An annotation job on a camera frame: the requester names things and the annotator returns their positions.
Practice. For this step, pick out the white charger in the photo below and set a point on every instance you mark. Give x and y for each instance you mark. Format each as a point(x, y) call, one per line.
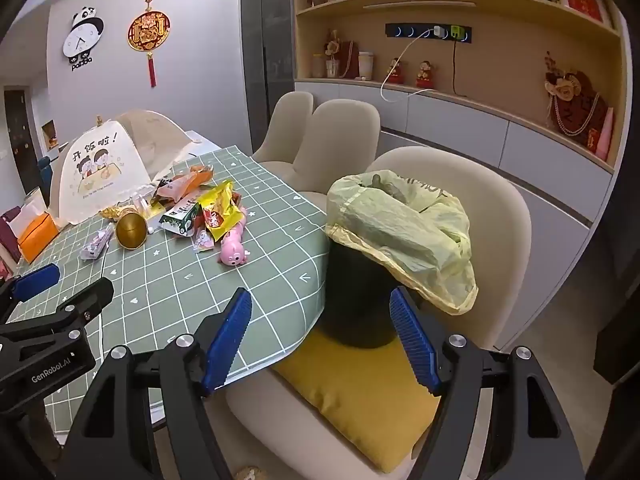
point(441, 32)

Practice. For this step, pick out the gold egg-shaped capsule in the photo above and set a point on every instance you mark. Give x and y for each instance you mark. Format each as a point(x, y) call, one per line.
point(131, 230)

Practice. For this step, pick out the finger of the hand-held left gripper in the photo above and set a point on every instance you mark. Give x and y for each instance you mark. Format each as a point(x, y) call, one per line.
point(35, 281)
point(85, 305)

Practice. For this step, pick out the red seated figurine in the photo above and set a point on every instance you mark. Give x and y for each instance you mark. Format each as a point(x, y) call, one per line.
point(425, 75)
point(396, 71)

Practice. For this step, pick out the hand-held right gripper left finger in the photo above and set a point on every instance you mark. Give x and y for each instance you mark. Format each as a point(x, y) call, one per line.
point(230, 345)

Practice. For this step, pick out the grey sideboard cabinet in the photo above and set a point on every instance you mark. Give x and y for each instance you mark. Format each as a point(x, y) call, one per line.
point(450, 130)

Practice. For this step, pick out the yellow crinkled wrapper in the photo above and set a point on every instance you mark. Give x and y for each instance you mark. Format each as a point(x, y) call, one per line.
point(112, 212)

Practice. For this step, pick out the glass jar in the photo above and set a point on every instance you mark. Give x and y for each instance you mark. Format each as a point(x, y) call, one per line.
point(318, 66)

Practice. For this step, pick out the purple wrapper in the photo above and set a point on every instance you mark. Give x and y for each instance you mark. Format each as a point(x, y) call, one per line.
point(95, 245)

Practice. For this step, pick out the black trash can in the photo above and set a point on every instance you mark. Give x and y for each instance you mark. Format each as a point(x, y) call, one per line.
point(350, 300)

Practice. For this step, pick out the yellow snack packet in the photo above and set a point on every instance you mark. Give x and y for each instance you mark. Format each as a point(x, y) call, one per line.
point(222, 210)

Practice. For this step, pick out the dark grey refrigerator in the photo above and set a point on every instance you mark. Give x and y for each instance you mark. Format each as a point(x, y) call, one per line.
point(265, 35)

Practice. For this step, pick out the small drinking glass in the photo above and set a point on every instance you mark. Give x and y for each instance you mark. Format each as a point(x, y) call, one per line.
point(332, 69)

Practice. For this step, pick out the red knot wall ornament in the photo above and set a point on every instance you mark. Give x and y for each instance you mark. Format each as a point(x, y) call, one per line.
point(148, 32)

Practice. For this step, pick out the green checkered tablecloth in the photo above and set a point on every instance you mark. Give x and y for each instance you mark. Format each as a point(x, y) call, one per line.
point(280, 240)

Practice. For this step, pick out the dark door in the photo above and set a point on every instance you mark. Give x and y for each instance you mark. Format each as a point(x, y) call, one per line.
point(20, 140)

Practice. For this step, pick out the cardboard box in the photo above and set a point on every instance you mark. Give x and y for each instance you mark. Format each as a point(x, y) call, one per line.
point(155, 140)

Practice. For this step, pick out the dark red flower gift bag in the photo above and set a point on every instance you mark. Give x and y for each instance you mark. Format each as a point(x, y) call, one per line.
point(347, 62)

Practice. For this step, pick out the clear plastic wrapper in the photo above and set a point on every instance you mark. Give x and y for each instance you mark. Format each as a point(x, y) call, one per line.
point(143, 202)

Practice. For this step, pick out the black power strip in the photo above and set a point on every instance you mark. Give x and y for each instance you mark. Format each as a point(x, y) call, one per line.
point(395, 31)

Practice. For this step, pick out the pink box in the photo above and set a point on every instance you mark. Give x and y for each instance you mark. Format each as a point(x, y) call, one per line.
point(605, 135)

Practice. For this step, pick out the green and white packet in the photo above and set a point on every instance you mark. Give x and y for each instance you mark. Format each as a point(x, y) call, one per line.
point(180, 217)

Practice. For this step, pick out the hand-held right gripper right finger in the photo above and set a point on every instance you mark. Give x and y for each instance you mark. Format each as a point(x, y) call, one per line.
point(412, 345)

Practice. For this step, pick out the red gift bag with flowers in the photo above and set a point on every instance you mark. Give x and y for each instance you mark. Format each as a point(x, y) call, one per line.
point(575, 105)

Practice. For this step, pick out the yellow-green trash bag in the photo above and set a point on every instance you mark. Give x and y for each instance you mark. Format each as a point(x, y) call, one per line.
point(390, 230)

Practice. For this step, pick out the pink candy wrapper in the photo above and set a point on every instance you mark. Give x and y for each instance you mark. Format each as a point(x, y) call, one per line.
point(204, 241)

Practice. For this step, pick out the orange snack packet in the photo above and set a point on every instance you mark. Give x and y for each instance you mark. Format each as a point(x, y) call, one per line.
point(195, 177)

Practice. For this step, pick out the white lidded cup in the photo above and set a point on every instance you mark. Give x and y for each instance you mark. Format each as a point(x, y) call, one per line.
point(365, 66)

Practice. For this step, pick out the orange tissue box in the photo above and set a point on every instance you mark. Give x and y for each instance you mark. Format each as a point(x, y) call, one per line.
point(37, 237)

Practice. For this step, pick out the pale orange plastic packet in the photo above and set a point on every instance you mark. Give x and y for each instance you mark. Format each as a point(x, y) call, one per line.
point(174, 190)

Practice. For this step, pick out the green charger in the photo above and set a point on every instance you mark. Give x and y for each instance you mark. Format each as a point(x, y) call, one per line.
point(457, 33)

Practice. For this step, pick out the beige chair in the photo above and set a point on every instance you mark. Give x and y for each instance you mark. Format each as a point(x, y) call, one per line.
point(500, 240)
point(340, 145)
point(282, 125)

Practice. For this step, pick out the panda wall clock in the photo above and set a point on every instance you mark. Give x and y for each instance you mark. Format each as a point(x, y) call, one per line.
point(82, 35)

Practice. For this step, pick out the pink wrapped candy roll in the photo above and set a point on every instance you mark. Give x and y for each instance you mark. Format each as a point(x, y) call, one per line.
point(232, 250)

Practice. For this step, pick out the small red box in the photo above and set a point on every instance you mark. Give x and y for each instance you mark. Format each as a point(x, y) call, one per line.
point(593, 140)

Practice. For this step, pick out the beige wall shelf unit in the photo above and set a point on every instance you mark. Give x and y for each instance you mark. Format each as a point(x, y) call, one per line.
point(500, 65)

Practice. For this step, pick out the white cartoon-print food cover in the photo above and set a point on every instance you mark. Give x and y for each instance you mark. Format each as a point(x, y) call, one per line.
point(95, 180)

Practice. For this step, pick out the yellow cushion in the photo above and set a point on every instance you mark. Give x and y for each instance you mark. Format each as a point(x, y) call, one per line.
point(350, 400)

